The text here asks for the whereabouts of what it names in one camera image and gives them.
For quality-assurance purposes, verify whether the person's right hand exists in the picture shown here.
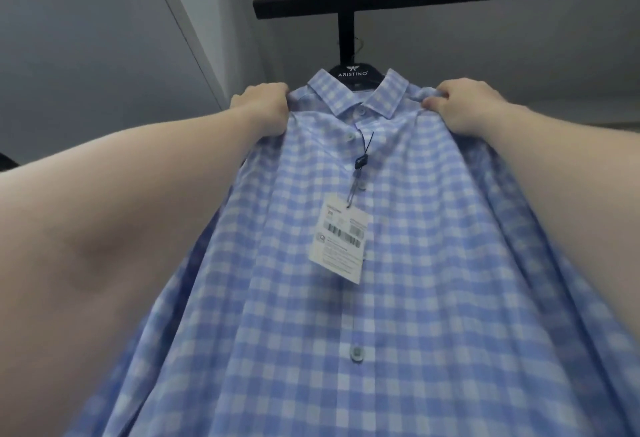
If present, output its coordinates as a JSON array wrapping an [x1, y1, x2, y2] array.
[[421, 78, 512, 138]]

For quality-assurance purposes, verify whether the person's left hand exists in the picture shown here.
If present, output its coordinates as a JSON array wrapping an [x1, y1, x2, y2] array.
[[229, 82, 292, 138]]

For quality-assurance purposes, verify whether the blue white checked shirt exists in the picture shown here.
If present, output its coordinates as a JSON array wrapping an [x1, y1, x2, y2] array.
[[75, 68, 640, 437]]

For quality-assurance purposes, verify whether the person's left forearm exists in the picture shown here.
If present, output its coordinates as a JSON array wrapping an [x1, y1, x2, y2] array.
[[0, 101, 276, 437]]

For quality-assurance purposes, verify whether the person's right forearm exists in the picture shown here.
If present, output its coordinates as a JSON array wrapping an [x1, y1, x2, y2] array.
[[480, 103, 640, 340]]

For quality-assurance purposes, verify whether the black clothes hanger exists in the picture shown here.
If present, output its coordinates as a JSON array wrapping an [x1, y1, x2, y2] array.
[[327, 63, 385, 90]]

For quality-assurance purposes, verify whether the white paper price tag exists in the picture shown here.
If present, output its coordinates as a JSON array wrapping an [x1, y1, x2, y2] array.
[[307, 194, 374, 285]]

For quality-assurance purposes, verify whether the dark blue tag string seal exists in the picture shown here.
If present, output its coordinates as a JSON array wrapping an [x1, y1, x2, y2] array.
[[353, 130, 376, 172]]

